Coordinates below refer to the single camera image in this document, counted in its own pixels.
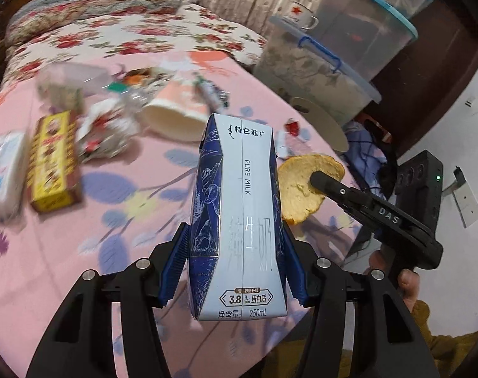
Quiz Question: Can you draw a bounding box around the red candy wrapper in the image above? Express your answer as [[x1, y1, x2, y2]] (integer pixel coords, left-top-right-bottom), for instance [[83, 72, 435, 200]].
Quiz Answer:
[[276, 118, 300, 158]]

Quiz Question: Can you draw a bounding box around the white floral quilt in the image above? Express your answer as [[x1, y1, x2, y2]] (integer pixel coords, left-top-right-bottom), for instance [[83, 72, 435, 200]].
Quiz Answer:
[[3, 4, 267, 87]]

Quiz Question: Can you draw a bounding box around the white printed snack bag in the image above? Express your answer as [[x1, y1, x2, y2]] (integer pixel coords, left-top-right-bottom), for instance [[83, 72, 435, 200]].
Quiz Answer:
[[75, 100, 141, 162]]

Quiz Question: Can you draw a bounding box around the person's right forearm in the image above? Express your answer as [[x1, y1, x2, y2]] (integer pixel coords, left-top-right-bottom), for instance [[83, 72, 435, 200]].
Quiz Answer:
[[404, 299, 478, 378]]

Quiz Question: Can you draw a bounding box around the dark wooden cabinet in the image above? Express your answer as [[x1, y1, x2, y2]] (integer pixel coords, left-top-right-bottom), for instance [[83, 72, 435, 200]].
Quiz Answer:
[[371, 8, 478, 162]]

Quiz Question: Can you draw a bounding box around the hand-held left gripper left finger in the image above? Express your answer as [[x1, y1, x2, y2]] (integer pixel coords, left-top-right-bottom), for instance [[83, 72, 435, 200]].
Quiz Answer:
[[25, 222, 192, 378]]

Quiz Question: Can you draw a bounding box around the white tissue pack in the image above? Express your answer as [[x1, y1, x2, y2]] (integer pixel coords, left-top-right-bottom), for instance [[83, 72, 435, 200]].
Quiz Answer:
[[0, 131, 29, 221]]

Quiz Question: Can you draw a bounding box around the yellow bread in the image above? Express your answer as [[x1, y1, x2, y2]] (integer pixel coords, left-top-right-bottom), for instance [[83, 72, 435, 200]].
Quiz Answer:
[[277, 153, 346, 225]]

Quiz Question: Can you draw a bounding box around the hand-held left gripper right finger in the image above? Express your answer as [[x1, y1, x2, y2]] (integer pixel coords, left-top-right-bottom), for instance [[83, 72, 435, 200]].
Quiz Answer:
[[280, 220, 440, 378]]

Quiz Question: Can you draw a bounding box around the person's right hand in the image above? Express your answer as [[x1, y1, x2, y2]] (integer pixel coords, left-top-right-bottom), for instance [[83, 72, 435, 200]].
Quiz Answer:
[[369, 251, 421, 312]]

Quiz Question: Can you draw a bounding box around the patchwork floral quilt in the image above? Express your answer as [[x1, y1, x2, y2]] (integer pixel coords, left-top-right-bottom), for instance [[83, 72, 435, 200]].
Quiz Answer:
[[6, 0, 184, 40]]

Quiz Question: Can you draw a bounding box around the round paper lid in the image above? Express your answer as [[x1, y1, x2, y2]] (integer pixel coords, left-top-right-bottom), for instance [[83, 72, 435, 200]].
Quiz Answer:
[[292, 98, 350, 153]]

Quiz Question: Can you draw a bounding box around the pink flowered bed sheet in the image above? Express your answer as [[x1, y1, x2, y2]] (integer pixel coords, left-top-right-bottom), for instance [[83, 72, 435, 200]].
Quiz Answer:
[[0, 51, 366, 363]]

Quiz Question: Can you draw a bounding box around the clear plastic container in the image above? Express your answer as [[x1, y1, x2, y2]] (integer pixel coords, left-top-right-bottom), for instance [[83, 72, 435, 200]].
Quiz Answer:
[[36, 63, 109, 111]]

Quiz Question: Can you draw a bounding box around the white enamel mug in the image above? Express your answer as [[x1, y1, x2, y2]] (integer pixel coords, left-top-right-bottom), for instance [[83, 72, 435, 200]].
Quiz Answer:
[[282, 1, 319, 30]]

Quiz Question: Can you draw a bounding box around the clear storage bin with cloth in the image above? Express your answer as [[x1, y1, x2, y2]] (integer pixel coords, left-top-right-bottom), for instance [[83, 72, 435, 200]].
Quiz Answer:
[[255, 16, 381, 127]]

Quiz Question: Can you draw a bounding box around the blue cloth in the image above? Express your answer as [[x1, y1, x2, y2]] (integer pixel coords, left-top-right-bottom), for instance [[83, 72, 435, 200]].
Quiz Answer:
[[343, 120, 397, 205]]

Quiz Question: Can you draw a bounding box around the white wall socket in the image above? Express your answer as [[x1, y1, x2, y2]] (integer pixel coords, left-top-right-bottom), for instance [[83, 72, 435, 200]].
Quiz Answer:
[[453, 165, 478, 229]]

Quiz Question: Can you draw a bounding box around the yellow brown cardboard box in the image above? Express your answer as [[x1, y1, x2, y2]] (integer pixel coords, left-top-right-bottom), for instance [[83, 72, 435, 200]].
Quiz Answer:
[[26, 110, 82, 213]]

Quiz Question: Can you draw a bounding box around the pink paper cup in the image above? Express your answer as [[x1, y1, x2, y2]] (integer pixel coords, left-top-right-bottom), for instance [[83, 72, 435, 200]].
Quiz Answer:
[[138, 79, 214, 142]]

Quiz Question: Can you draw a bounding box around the black cable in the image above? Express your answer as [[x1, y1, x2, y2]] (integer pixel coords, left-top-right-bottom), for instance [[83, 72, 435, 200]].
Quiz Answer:
[[363, 118, 399, 193]]

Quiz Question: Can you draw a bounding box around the blue white milk carton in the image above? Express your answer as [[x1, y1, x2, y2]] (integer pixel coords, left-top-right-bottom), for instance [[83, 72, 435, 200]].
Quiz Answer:
[[187, 113, 289, 321]]

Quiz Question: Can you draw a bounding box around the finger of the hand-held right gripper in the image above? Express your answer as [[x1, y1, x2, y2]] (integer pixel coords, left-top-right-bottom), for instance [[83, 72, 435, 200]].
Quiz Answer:
[[310, 170, 419, 253]]

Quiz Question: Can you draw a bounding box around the orange printed wrapper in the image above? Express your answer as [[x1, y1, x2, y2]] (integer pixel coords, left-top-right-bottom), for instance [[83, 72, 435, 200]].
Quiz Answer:
[[113, 67, 164, 89]]

